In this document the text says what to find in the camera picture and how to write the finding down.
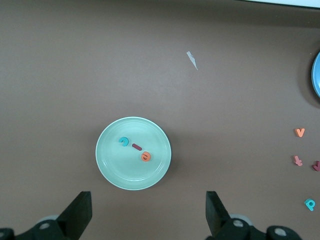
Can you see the green plate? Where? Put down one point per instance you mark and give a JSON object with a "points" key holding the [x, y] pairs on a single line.
{"points": [[125, 172]]}

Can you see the pink foam letter t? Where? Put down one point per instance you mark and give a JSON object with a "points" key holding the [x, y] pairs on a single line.
{"points": [[297, 161]]}

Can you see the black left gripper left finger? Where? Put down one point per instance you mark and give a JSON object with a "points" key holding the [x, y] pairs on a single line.
{"points": [[75, 217]]}

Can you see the teal foam letter p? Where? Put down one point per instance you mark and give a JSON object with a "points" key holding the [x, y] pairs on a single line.
{"points": [[311, 208]]}

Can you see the orange foam letter v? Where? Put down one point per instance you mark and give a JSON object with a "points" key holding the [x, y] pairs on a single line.
{"points": [[299, 135]]}

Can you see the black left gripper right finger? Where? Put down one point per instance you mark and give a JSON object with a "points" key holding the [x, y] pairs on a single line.
{"points": [[220, 222]]}

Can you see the dark red foam letter l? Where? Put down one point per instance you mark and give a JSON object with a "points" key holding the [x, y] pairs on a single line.
{"points": [[136, 147]]}

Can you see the dark red foam letter y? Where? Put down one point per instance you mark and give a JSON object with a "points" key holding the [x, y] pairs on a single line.
{"points": [[316, 167]]}

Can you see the white paper scrap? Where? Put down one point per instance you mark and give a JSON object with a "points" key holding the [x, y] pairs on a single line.
{"points": [[191, 58]]}

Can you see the teal foam letter c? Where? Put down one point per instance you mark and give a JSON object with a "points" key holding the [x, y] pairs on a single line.
{"points": [[123, 138]]}

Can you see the blue plate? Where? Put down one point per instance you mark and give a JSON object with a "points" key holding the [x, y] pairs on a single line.
{"points": [[317, 75]]}

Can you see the orange foam letter e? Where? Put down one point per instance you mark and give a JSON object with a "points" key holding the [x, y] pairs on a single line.
{"points": [[142, 157]]}

